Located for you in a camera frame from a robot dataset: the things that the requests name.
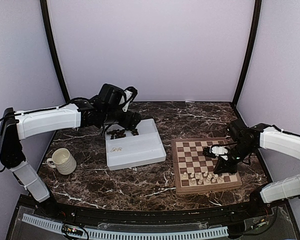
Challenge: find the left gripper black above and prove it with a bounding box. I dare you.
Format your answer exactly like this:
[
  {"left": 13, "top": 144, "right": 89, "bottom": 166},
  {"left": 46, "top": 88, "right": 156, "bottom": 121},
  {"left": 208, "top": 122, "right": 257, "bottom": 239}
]
[{"left": 102, "top": 107, "right": 141, "bottom": 130}]

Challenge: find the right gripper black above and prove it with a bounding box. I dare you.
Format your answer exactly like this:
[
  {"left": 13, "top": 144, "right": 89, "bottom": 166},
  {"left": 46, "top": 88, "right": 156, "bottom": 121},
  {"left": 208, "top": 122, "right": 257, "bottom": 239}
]
[{"left": 214, "top": 141, "right": 255, "bottom": 174}]

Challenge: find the white plastic divided tray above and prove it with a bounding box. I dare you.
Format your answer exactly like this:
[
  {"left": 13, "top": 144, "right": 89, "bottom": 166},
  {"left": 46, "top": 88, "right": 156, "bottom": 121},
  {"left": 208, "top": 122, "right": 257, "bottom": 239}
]
[{"left": 105, "top": 118, "right": 167, "bottom": 171}]

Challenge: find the white chess piece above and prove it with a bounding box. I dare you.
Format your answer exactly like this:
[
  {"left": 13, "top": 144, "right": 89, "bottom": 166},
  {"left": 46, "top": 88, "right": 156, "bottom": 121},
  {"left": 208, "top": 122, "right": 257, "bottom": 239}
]
[
  {"left": 218, "top": 175, "right": 224, "bottom": 183},
  {"left": 198, "top": 177, "right": 204, "bottom": 185},
  {"left": 211, "top": 174, "right": 219, "bottom": 183}
]

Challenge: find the wooden chess board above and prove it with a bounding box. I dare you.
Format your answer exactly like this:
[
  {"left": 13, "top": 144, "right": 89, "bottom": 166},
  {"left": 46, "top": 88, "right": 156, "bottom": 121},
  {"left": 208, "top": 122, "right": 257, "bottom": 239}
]
[{"left": 171, "top": 137, "right": 243, "bottom": 195}]

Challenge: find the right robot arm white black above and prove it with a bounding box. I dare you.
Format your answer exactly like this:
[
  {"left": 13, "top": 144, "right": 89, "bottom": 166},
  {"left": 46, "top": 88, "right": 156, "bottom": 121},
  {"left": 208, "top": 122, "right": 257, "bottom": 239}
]
[{"left": 204, "top": 119, "right": 300, "bottom": 217}]

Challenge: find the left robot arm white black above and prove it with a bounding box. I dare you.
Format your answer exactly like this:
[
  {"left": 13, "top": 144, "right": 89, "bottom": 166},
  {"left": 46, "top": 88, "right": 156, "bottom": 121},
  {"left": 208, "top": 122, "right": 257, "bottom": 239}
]
[{"left": 0, "top": 83, "right": 141, "bottom": 218}]

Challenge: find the dark chess pieces pile lower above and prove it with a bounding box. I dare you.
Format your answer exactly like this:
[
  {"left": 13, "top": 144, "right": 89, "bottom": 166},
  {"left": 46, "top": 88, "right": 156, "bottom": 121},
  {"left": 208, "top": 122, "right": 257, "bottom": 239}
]
[{"left": 107, "top": 129, "right": 127, "bottom": 140}]

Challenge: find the dark chess pieces pile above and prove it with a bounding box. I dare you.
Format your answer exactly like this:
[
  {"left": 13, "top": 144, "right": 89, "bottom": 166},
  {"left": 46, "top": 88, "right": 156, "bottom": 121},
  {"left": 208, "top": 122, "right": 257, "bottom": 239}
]
[
  {"left": 131, "top": 129, "right": 139, "bottom": 136},
  {"left": 107, "top": 129, "right": 127, "bottom": 140}
]

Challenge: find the dark chess pieces pile upper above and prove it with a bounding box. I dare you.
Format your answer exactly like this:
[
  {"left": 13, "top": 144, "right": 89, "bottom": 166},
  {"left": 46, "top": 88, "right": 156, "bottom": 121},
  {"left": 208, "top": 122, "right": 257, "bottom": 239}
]
[{"left": 131, "top": 129, "right": 139, "bottom": 136}]

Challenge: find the white chess pieces pile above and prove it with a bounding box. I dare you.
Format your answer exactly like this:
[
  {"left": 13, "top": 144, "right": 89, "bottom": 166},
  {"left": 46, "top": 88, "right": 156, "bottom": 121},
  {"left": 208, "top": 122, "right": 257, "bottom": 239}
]
[{"left": 110, "top": 147, "right": 123, "bottom": 153}]

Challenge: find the white chess queen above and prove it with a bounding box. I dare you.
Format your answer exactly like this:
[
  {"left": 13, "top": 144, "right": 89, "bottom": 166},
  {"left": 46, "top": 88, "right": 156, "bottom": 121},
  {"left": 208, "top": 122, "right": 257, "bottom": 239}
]
[{"left": 205, "top": 173, "right": 212, "bottom": 184}]

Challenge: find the cream ribbed ceramic mug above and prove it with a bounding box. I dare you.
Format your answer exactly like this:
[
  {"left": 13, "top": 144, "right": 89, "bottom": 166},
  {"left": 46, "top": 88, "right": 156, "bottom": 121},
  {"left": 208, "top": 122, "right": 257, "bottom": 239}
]
[{"left": 46, "top": 148, "right": 77, "bottom": 175}]

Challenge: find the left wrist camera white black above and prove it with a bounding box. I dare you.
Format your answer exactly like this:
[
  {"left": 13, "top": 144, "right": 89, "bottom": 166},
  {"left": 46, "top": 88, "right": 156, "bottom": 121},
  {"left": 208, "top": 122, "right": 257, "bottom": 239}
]
[{"left": 119, "top": 86, "right": 138, "bottom": 112}]

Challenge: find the black left frame post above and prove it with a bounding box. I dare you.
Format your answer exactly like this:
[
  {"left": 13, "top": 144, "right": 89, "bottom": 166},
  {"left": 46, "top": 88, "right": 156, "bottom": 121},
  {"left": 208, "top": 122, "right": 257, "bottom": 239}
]
[{"left": 39, "top": 0, "right": 70, "bottom": 102}]

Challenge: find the black frame post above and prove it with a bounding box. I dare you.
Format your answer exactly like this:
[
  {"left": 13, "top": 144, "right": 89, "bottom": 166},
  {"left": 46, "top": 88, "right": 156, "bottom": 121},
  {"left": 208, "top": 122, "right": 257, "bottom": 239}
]
[
  {"left": 231, "top": 0, "right": 262, "bottom": 108},
  {"left": 39, "top": 0, "right": 70, "bottom": 102}
]

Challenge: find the white slotted cable duct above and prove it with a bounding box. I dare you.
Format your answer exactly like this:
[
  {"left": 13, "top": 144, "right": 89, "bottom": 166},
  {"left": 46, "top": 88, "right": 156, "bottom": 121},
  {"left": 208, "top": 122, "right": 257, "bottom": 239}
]
[{"left": 21, "top": 213, "right": 229, "bottom": 240}]

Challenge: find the black right frame post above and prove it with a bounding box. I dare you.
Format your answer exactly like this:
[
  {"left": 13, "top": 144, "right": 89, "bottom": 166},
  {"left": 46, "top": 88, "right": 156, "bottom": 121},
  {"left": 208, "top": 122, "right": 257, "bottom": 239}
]
[{"left": 231, "top": 0, "right": 262, "bottom": 108}]

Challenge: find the black front rail base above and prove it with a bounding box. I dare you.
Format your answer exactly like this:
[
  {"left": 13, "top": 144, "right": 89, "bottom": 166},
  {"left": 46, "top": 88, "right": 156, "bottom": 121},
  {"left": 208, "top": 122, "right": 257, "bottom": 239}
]
[{"left": 6, "top": 195, "right": 300, "bottom": 240}]

